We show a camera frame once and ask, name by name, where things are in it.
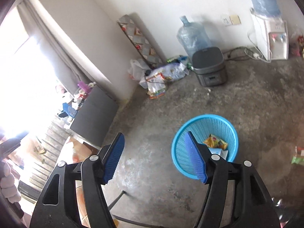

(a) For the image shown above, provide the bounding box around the white plastic bag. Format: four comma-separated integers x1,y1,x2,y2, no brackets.
128,59,150,81

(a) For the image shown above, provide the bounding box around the white paper scrap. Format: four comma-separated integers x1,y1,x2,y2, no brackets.
209,147,230,161

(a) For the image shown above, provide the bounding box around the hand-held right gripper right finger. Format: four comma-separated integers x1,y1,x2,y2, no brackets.
184,131,281,228

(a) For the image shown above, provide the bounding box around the blue plastic basket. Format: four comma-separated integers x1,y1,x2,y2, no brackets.
171,114,238,180

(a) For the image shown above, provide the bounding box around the empty large water jug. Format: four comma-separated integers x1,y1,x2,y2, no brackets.
176,15,212,59

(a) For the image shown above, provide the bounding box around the shiny dark bag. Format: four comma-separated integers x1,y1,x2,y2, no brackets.
272,197,296,228

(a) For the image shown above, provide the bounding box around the clear plastic packaging bag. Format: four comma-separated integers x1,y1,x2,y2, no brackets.
145,60,189,83

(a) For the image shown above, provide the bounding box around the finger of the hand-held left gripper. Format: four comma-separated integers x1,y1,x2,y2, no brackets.
0,131,29,158

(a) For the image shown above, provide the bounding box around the blue plastic stool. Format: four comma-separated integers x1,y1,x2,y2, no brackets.
62,103,77,118

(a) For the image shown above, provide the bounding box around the grey electric cooker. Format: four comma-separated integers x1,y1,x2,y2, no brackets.
192,47,227,86

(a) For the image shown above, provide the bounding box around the cardboard box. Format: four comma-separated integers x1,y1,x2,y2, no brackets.
68,135,100,163

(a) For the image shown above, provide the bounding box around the grey cabinet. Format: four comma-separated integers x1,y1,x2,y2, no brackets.
70,85,119,148

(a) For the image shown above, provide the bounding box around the patterned folded board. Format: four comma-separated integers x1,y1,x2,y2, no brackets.
117,14,163,68

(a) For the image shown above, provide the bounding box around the metal chair leg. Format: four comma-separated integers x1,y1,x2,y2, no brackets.
108,190,127,211

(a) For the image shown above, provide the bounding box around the black power cable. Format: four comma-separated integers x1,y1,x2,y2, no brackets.
224,47,254,60

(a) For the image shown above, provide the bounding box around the white water dispenser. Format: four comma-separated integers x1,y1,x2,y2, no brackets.
252,8,289,61

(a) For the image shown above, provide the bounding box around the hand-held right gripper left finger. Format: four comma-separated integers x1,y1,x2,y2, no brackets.
30,132,125,228

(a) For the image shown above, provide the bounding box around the grey curtain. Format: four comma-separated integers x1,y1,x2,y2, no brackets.
18,1,117,100

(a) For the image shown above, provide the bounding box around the pile of colourful packets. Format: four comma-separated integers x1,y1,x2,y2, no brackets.
291,34,304,57

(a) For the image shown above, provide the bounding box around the yellow snack wrapper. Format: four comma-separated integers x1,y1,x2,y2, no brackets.
203,134,228,150

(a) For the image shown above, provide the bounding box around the person's left hand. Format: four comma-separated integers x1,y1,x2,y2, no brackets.
0,158,22,203

